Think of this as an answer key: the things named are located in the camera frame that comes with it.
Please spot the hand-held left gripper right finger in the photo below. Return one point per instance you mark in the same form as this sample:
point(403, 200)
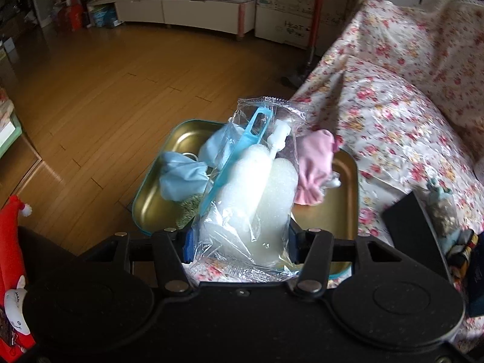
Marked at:
point(295, 244)

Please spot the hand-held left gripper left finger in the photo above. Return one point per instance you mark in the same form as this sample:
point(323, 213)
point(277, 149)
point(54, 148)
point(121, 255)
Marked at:
point(188, 244)

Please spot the green round scrubbing pad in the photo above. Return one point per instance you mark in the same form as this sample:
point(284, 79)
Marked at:
point(191, 208)

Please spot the teal metal tin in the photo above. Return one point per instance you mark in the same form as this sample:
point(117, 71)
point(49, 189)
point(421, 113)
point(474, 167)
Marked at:
point(340, 204)

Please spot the blue face mask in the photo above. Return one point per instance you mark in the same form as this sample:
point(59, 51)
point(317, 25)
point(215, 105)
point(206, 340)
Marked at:
point(181, 176)

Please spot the clear bag of sponge brushes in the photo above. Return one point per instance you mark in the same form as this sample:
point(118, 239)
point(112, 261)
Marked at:
point(249, 189)

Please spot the pink glove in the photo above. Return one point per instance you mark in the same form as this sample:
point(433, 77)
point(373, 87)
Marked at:
point(314, 168)

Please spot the black rectangular tray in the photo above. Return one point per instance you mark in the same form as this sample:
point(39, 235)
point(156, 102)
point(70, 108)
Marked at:
point(412, 227)

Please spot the colourful patterned cloth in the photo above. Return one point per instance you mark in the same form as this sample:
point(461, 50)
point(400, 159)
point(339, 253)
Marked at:
point(465, 247)

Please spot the red plush toy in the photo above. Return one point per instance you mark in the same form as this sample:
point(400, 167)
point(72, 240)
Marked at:
point(11, 242)

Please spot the floral bed sheet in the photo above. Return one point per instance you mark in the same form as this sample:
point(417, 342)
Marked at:
point(393, 94)

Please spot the white shark plush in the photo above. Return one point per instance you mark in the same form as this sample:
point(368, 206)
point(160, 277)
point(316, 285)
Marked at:
point(16, 306)

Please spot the red vacuum pole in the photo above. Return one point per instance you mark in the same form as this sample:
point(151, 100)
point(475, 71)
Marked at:
point(312, 30)

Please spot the white low cabinet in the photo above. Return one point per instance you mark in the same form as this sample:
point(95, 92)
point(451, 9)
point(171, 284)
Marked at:
point(189, 13)

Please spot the white cardboard box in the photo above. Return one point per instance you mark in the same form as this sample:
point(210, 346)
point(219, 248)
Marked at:
point(291, 7)

